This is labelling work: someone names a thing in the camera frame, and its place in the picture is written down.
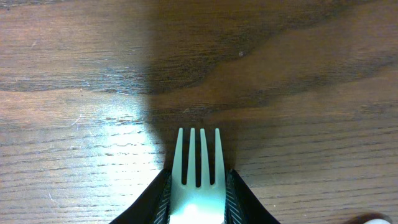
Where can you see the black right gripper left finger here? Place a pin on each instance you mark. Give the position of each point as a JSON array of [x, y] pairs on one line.
[[143, 210]]

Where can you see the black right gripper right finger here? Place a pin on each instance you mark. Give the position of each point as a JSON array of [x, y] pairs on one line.
[[242, 206]]

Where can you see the mint green plastic fork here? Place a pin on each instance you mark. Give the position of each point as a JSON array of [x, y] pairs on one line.
[[192, 204]]

